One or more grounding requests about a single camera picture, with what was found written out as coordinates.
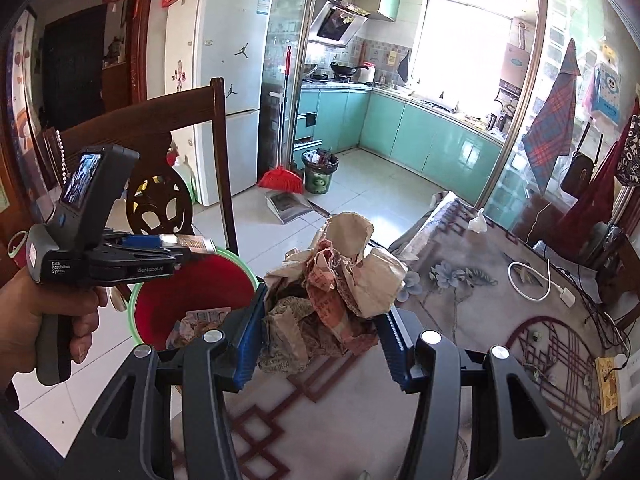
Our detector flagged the person's left hand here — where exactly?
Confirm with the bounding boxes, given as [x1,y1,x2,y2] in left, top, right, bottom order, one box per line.
[0,272,108,393]

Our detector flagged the carved wooden chair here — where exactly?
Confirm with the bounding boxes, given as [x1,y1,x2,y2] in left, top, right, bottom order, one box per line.
[42,77,240,261]

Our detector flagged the dark wooden chair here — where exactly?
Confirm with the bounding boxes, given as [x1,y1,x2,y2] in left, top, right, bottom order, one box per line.
[585,225,640,312]

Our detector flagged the white detergent jug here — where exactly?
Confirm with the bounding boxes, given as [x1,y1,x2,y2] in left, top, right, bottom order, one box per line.
[167,155,199,206]

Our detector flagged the red broom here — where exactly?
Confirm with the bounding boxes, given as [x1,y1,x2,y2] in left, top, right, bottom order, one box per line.
[257,45,304,195]

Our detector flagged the floral printed tablecloth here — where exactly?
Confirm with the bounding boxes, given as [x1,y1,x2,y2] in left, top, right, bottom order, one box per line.
[170,190,640,480]

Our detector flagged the small red bin green rim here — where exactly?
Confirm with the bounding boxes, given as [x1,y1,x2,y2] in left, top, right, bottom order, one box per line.
[7,230,29,269]

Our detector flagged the plaid cloth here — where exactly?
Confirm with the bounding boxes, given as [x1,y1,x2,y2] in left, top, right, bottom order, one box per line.
[522,37,581,196]

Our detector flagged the brown paper bag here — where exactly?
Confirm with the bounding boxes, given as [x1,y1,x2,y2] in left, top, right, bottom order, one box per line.
[257,212,408,375]

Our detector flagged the large red bin green rim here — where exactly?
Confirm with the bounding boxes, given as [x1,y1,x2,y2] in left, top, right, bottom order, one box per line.
[127,252,261,353]

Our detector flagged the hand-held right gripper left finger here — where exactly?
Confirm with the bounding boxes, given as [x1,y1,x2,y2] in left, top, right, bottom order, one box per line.
[62,282,266,480]

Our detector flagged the white refrigerator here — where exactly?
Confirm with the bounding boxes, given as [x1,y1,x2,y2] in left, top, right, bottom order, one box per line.
[164,0,281,207]

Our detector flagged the dark red apron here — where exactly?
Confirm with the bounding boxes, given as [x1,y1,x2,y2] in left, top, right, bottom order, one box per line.
[555,140,626,261]

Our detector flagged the white bead chain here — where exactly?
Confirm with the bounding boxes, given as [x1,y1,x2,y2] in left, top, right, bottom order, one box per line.
[55,130,70,187]

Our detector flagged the teal lower cabinets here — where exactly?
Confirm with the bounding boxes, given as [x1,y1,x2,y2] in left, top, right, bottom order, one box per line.
[295,85,504,197]

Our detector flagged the white charger cable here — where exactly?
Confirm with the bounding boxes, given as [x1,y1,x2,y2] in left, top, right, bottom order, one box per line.
[507,260,576,307]

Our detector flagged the yellow book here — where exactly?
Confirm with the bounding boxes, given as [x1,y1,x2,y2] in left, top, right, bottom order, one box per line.
[595,356,627,415]

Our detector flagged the range hood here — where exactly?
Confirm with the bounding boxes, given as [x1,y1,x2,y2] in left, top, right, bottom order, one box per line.
[307,0,370,49]

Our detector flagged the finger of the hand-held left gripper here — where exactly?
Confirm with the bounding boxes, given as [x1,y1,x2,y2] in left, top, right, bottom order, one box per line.
[150,247,201,267]
[102,229,163,251]

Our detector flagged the small brown box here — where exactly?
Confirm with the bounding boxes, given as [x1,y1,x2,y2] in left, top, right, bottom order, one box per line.
[160,233,217,255]

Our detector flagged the grey dustpan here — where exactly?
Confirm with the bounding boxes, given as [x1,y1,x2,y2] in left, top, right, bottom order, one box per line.
[265,190,312,225]

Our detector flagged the dark shoulder bag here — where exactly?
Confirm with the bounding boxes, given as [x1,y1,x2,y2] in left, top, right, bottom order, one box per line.
[560,150,599,196]

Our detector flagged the white printed carton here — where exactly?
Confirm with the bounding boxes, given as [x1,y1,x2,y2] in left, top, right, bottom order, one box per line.
[186,309,232,329]

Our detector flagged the patterned tote bag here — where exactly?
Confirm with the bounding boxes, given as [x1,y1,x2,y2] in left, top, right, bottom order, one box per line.
[614,112,640,187]

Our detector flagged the water heater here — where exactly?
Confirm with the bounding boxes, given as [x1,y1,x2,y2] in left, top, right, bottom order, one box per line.
[502,42,532,86]

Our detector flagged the blue white cartoon bag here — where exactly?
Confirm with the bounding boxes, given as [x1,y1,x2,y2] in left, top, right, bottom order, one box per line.
[592,62,624,111]

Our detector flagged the black cable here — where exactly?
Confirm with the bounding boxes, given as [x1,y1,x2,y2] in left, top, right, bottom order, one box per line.
[547,260,634,354]

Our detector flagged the green trash can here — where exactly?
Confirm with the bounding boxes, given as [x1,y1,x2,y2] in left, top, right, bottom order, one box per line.
[301,149,340,195]

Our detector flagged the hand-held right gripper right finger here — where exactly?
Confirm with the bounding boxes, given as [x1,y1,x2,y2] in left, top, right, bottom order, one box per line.
[377,310,586,480]

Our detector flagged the black wok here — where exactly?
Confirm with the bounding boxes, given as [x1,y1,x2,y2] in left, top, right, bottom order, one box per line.
[330,61,369,81]

